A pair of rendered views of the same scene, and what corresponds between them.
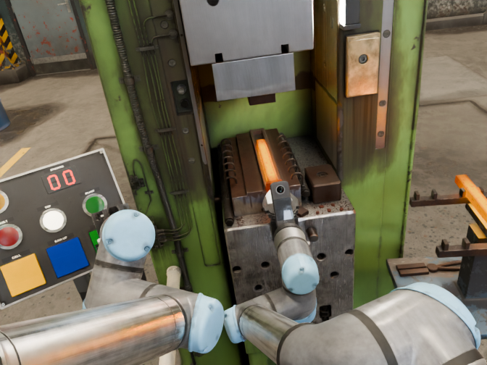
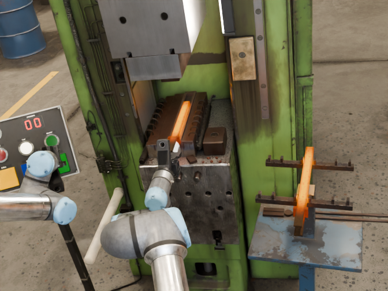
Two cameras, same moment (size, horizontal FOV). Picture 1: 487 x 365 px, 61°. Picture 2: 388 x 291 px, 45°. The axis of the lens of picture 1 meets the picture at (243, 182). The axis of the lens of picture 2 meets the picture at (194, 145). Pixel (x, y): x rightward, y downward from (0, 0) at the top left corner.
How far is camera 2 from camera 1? 0.85 m
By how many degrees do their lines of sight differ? 14
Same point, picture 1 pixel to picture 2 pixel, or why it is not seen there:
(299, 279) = (152, 202)
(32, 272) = (11, 178)
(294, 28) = (176, 39)
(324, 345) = (110, 227)
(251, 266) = not seen: hidden behind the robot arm
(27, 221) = (11, 147)
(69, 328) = not seen: outside the picture
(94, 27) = (60, 26)
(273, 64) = (165, 60)
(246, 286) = not seen: hidden behind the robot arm
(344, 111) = (234, 90)
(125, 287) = (34, 189)
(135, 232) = (41, 163)
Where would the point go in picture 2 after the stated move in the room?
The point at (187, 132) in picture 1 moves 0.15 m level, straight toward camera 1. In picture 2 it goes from (123, 95) to (116, 113)
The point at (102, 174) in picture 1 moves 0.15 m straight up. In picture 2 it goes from (58, 122) to (45, 88)
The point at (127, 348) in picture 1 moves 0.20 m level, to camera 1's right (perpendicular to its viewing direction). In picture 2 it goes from (12, 209) to (85, 211)
